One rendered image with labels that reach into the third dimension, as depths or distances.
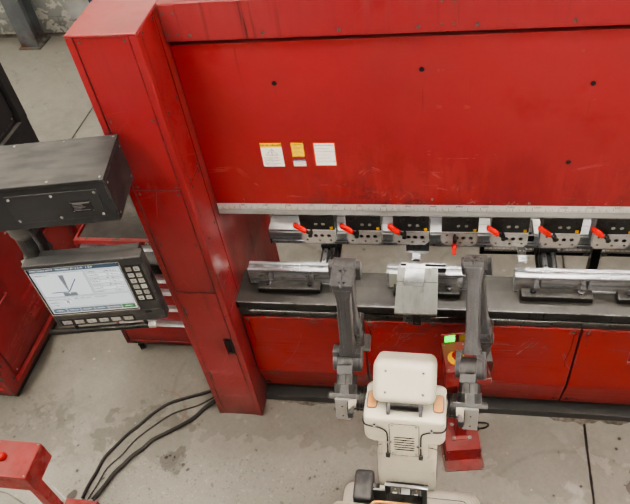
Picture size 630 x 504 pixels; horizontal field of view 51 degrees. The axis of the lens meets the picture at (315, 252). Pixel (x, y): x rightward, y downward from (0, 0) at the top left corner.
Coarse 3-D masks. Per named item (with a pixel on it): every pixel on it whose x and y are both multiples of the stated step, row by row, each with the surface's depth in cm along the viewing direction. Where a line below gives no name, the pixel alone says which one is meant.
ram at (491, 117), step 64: (192, 64) 237; (256, 64) 233; (320, 64) 229; (384, 64) 226; (448, 64) 222; (512, 64) 219; (576, 64) 216; (256, 128) 253; (320, 128) 249; (384, 128) 245; (448, 128) 241; (512, 128) 237; (576, 128) 233; (256, 192) 277; (320, 192) 272; (384, 192) 267; (448, 192) 262; (512, 192) 258; (576, 192) 254
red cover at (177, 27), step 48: (192, 0) 218; (240, 0) 215; (288, 0) 212; (336, 0) 210; (384, 0) 208; (432, 0) 206; (480, 0) 204; (528, 0) 202; (576, 0) 199; (624, 0) 197
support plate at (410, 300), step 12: (432, 276) 295; (396, 288) 293; (408, 288) 292; (420, 288) 291; (432, 288) 290; (396, 300) 288; (408, 300) 287; (420, 300) 286; (432, 300) 286; (396, 312) 283; (408, 312) 283; (420, 312) 282; (432, 312) 281
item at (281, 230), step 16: (272, 224) 333; (288, 224) 332; (384, 224) 324; (432, 224) 320; (480, 224) 316; (272, 240) 336; (288, 240) 335; (336, 240) 331; (384, 240) 325; (432, 240) 320; (480, 240) 316
